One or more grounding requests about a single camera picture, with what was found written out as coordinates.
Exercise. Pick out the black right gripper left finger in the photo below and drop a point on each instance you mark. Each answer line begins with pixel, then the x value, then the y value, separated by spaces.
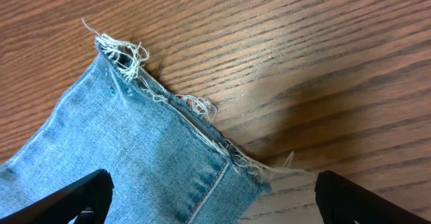
pixel 85 201

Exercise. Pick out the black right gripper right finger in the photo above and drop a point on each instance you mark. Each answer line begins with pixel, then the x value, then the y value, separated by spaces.
pixel 341 201

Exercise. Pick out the light blue denim jeans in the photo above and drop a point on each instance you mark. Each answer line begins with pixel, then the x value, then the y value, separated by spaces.
pixel 167 162

